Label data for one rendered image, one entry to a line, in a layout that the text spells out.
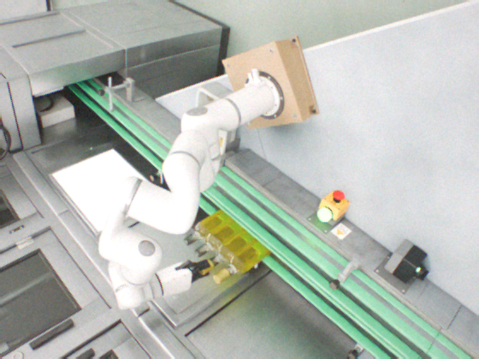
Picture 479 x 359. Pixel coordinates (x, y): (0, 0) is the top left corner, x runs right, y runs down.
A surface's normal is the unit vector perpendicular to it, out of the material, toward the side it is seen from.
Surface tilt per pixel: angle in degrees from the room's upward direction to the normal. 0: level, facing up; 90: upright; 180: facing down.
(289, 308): 89
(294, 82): 90
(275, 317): 89
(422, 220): 0
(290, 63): 90
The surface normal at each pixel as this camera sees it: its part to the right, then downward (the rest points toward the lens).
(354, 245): 0.14, -0.74
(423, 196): -0.71, 0.39
